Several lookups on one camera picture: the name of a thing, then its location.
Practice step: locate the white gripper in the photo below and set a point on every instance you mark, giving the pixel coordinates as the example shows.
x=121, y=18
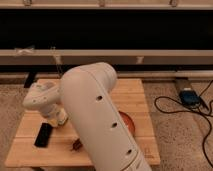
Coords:
x=53, y=114

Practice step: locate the white sponge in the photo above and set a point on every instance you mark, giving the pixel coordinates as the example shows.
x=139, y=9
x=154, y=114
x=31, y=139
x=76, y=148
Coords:
x=60, y=120

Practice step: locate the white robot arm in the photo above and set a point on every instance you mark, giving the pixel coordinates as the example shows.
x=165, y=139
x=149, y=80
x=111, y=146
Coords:
x=84, y=93

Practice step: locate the orange ceramic bowl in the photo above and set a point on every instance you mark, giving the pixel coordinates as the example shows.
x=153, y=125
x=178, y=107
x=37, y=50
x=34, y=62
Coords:
x=128, y=122

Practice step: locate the black rectangular remote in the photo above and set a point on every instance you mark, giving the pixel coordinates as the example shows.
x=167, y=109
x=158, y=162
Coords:
x=43, y=136

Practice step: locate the dried red chili pepper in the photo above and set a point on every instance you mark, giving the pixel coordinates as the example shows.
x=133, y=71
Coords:
x=76, y=145

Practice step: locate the blue device on floor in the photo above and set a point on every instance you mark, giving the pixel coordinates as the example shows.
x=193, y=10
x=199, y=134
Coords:
x=189, y=98

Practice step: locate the long metal rail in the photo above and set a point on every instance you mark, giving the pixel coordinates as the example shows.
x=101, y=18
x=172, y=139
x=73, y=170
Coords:
x=42, y=57

